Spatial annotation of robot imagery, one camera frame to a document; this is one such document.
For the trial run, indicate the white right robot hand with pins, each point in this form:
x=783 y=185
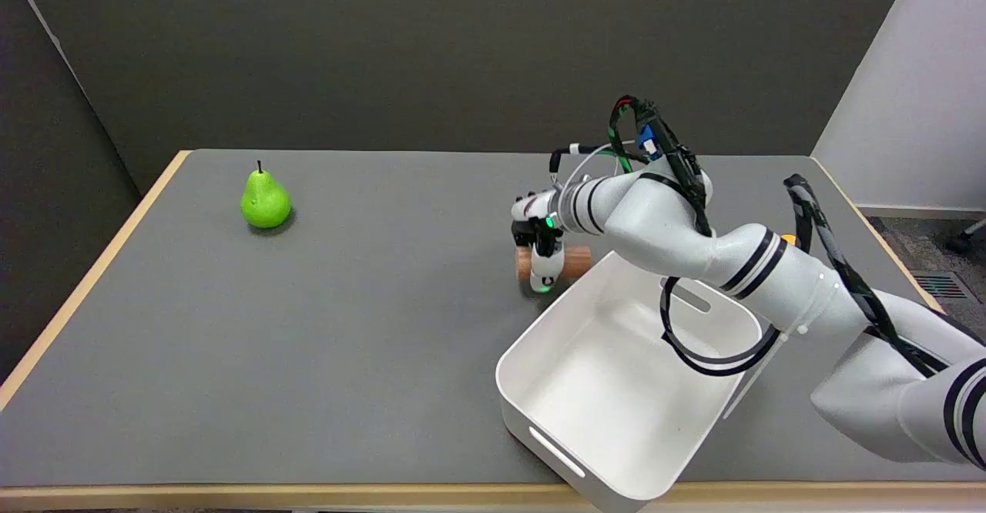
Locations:
x=538 y=217

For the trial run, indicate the brown wooden cylinder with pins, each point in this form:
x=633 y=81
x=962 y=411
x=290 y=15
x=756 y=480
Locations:
x=574 y=260

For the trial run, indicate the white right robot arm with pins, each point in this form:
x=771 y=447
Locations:
x=770 y=282

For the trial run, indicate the white plastic box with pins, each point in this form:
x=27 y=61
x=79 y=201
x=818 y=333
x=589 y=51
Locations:
x=616 y=390

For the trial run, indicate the green pear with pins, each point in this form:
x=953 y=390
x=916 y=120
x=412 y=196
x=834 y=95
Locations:
x=265 y=200

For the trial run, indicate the floor vent grille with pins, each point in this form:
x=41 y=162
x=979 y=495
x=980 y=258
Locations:
x=940 y=286

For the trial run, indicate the black chair base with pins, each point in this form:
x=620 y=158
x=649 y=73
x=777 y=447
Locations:
x=967 y=237

